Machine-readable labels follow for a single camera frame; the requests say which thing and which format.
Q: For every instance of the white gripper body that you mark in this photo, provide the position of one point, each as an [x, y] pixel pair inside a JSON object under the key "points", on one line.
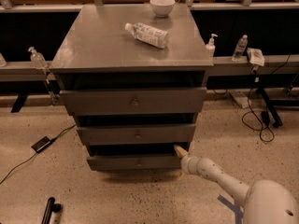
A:
{"points": [[189, 163]]}

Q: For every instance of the grey bottom drawer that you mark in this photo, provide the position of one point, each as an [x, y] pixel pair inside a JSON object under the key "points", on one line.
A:
{"points": [[109, 163]]}

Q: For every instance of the grey drawer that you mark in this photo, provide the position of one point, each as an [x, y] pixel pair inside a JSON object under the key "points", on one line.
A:
{"points": [[130, 101], [143, 134], [109, 163]]}

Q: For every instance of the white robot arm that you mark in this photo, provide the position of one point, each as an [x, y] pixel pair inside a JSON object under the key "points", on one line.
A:
{"points": [[264, 202]]}

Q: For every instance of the grey middle drawer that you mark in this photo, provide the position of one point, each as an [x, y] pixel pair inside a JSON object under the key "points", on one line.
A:
{"points": [[143, 134]]}

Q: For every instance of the grey drawer cabinet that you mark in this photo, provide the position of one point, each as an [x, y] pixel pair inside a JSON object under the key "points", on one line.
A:
{"points": [[99, 54]]}

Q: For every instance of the grey top drawer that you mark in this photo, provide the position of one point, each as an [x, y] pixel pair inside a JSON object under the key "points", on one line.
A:
{"points": [[130, 101]]}

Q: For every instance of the flat paper on floor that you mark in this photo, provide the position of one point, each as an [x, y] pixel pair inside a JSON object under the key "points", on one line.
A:
{"points": [[241, 99]]}

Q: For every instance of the black stand leg right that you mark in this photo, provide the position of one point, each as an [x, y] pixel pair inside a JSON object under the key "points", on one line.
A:
{"points": [[274, 113]]}

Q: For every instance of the black stand leg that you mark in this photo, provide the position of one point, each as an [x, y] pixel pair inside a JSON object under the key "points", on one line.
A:
{"points": [[274, 113], [21, 98]]}

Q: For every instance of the white pump dispenser bottle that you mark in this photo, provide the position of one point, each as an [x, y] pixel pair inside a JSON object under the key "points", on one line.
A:
{"points": [[210, 46]]}

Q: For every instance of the white crumpled packet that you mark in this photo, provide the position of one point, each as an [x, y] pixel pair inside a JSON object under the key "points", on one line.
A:
{"points": [[255, 56]]}

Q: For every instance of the standing clear water bottle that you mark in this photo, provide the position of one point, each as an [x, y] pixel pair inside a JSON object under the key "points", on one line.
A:
{"points": [[240, 48]]}

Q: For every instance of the lying plastic water bottle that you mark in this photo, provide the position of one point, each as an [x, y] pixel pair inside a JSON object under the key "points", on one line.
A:
{"points": [[148, 34]]}

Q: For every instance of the black power adapter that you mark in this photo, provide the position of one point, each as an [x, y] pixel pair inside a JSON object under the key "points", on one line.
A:
{"points": [[41, 144]]}

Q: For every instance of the white ceramic bowl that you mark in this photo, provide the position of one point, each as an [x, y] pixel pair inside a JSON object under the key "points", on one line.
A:
{"points": [[162, 8]]}

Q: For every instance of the black stand leg left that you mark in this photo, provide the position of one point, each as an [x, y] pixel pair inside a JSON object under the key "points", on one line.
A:
{"points": [[21, 98]]}

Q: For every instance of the clear pump bottle left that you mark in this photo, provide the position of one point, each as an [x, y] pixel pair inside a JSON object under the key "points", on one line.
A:
{"points": [[37, 59]]}

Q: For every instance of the grey bench rail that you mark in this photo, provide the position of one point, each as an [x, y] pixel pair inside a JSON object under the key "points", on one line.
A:
{"points": [[223, 66]]}

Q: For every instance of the black handle object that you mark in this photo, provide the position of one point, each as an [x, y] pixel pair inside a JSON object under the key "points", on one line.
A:
{"points": [[52, 213]]}

